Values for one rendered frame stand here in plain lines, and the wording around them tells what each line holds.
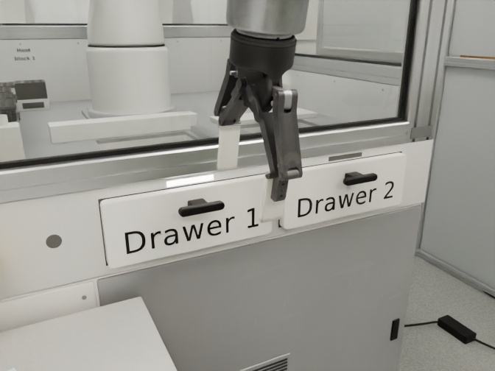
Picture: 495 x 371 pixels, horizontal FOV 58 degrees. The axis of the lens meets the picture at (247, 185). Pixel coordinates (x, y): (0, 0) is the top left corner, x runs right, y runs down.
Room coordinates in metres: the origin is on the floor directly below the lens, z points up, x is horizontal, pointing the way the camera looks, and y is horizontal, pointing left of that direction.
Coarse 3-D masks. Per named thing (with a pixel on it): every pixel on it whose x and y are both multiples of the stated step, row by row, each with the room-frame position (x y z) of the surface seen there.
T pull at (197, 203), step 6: (192, 204) 0.65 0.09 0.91; (198, 204) 0.64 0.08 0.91; (204, 204) 0.64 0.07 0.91; (210, 204) 0.64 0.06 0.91; (216, 204) 0.65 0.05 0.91; (222, 204) 0.65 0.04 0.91; (180, 210) 0.62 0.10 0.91; (186, 210) 0.63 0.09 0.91; (192, 210) 0.63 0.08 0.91; (198, 210) 0.63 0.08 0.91; (204, 210) 0.64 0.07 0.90; (210, 210) 0.64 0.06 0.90; (216, 210) 0.65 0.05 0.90
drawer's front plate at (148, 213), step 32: (160, 192) 0.65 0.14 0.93; (192, 192) 0.67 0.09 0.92; (224, 192) 0.69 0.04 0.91; (256, 192) 0.72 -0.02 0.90; (128, 224) 0.62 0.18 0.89; (160, 224) 0.64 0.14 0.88; (192, 224) 0.67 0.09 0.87; (224, 224) 0.69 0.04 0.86; (128, 256) 0.62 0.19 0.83; (160, 256) 0.64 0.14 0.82
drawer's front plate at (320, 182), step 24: (312, 168) 0.78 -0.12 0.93; (336, 168) 0.80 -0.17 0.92; (360, 168) 0.82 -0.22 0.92; (384, 168) 0.85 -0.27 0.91; (288, 192) 0.75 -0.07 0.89; (312, 192) 0.77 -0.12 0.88; (336, 192) 0.80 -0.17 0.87; (384, 192) 0.85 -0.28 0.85; (288, 216) 0.75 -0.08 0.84; (312, 216) 0.77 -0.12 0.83; (336, 216) 0.80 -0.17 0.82
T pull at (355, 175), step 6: (348, 174) 0.80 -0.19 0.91; (354, 174) 0.79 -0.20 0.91; (360, 174) 0.79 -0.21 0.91; (366, 174) 0.79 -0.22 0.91; (372, 174) 0.79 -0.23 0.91; (348, 180) 0.76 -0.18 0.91; (354, 180) 0.77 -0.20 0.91; (360, 180) 0.78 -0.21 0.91; (366, 180) 0.78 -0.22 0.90; (372, 180) 0.79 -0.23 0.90
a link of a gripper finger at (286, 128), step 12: (276, 96) 0.48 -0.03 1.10; (276, 108) 0.48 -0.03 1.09; (276, 120) 0.48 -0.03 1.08; (288, 120) 0.48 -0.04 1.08; (276, 132) 0.48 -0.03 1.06; (288, 132) 0.48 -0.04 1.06; (276, 144) 0.48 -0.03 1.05; (288, 144) 0.47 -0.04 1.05; (288, 156) 0.47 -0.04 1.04; (300, 156) 0.48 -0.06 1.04; (288, 168) 0.47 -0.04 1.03; (300, 168) 0.47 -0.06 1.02
